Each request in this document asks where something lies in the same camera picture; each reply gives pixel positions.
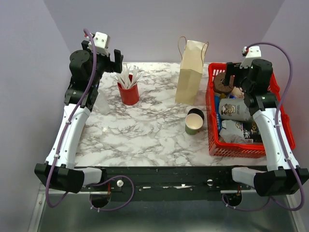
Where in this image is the grey printed snack bag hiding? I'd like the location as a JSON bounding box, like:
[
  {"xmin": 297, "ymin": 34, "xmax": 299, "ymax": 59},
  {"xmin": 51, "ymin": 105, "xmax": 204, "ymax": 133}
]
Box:
[{"xmin": 219, "ymin": 98, "xmax": 252, "ymax": 121}]

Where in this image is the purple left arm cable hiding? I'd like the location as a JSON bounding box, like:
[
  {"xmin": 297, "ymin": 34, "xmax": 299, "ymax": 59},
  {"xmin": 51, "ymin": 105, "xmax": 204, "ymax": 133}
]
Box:
[{"xmin": 45, "ymin": 28, "xmax": 135, "ymax": 212}]

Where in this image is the black printed can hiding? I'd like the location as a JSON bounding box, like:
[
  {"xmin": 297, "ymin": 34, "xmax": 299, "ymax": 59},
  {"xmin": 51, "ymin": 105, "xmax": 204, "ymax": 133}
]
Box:
[{"xmin": 242, "ymin": 122, "xmax": 262, "ymax": 143}]

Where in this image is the crumpled grey foil bag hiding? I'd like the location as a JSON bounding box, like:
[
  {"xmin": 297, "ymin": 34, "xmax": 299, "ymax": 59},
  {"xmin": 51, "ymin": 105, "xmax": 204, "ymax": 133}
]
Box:
[{"xmin": 219, "ymin": 120, "xmax": 246, "ymax": 144}]

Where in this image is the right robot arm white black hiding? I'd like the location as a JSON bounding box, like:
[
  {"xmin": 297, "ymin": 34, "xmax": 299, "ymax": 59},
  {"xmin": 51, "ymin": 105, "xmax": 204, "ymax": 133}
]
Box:
[{"xmin": 222, "ymin": 58, "xmax": 309, "ymax": 196}]

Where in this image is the beige paper takeout bag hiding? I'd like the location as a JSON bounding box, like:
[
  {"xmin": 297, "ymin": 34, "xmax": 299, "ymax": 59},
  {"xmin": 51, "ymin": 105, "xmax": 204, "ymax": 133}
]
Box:
[{"xmin": 175, "ymin": 39, "xmax": 209, "ymax": 105}]

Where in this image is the red plastic cup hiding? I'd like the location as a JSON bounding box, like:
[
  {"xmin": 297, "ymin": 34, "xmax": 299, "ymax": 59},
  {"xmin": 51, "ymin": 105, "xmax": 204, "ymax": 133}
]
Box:
[{"xmin": 117, "ymin": 82, "xmax": 140, "ymax": 105}]

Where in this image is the red plastic basket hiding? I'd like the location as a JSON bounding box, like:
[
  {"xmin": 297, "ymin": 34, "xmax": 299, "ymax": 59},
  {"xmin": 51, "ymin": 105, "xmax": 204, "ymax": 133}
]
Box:
[{"xmin": 206, "ymin": 63, "xmax": 296, "ymax": 159}]

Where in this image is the black mounting rail base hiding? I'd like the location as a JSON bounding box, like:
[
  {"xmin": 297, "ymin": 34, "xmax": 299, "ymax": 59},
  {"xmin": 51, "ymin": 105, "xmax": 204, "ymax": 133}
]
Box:
[{"xmin": 83, "ymin": 166, "xmax": 251, "ymax": 202}]

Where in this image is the blue snack packet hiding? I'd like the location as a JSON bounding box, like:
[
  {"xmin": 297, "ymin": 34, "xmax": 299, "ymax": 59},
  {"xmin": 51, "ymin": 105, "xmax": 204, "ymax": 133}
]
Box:
[{"xmin": 214, "ymin": 96, "xmax": 222, "ymax": 132}]

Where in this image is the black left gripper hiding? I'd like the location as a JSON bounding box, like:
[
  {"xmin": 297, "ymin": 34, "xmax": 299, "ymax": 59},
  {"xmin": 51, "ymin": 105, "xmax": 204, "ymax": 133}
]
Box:
[{"xmin": 82, "ymin": 41, "xmax": 123, "ymax": 86}]

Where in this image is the clear plastic water bottle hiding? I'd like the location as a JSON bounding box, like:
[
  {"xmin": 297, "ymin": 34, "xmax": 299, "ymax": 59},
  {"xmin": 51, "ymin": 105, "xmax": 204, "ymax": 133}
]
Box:
[{"xmin": 96, "ymin": 89, "xmax": 111, "ymax": 115}]

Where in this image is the green paper coffee cup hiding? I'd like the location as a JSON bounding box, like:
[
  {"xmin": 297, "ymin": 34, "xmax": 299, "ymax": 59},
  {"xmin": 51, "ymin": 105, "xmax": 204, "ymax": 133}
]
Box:
[{"xmin": 185, "ymin": 114, "xmax": 203, "ymax": 135}]

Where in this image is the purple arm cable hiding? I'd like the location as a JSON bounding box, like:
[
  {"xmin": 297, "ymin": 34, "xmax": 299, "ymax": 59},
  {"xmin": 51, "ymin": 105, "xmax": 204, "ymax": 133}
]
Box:
[
  {"xmin": 45, "ymin": 28, "xmax": 135, "ymax": 212},
  {"xmin": 221, "ymin": 42, "xmax": 305, "ymax": 211}
]

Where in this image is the white wrapped straws bundle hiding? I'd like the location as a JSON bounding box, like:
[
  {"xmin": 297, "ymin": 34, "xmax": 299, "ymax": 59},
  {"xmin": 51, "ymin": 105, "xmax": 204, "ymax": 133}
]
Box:
[{"xmin": 116, "ymin": 65, "xmax": 141, "ymax": 89}]

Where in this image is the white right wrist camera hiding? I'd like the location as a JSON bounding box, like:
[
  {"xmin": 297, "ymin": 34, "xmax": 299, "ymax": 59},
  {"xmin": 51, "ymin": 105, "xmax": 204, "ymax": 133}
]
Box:
[{"xmin": 240, "ymin": 46, "xmax": 262, "ymax": 69}]

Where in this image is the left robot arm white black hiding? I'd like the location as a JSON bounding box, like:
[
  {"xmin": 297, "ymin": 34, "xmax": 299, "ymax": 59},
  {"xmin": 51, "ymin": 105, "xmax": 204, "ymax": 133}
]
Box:
[{"xmin": 34, "ymin": 48, "xmax": 123, "ymax": 193}]

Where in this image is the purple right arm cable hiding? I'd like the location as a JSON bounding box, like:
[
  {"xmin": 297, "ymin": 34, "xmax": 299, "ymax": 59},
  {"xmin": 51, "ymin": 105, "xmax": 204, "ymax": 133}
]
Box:
[{"xmin": 221, "ymin": 42, "xmax": 305, "ymax": 211}]

